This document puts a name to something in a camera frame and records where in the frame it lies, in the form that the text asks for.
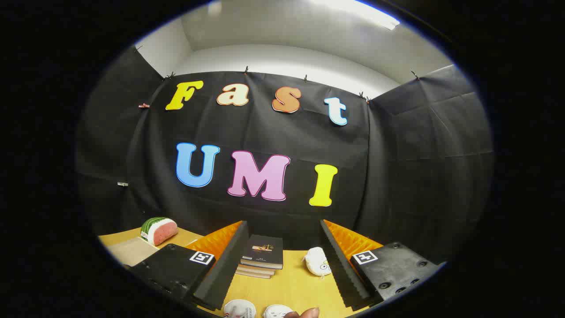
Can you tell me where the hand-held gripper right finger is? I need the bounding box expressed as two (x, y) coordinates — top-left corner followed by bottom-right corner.
(320, 219), (446, 310)

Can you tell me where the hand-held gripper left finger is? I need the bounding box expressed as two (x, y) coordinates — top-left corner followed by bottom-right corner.
(126, 220), (250, 312)

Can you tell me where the white canvas shoe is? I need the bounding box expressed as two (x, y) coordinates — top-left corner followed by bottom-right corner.
(264, 304), (294, 318)
(223, 299), (256, 318)

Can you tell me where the beige fabric storage box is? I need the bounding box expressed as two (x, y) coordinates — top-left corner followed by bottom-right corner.
(107, 237), (159, 267)

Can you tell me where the thin brown book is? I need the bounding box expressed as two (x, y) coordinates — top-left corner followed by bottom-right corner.
(235, 269), (271, 280)

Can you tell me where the white plush pouch with face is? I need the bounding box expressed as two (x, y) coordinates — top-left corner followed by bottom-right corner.
(303, 247), (331, 277)

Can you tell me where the brown cover book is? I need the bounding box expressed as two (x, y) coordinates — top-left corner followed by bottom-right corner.
(237, 264), (275, 275)

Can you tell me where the black cover book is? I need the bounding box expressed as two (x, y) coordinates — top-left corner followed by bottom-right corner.
(241, 234), (284, 270)

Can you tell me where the watermelon slice plush toy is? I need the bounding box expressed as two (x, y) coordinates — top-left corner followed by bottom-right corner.
(140, 217), (179, 246)

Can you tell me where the ceiling light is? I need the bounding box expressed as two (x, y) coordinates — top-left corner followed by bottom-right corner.
(309, 0), (400, 30)

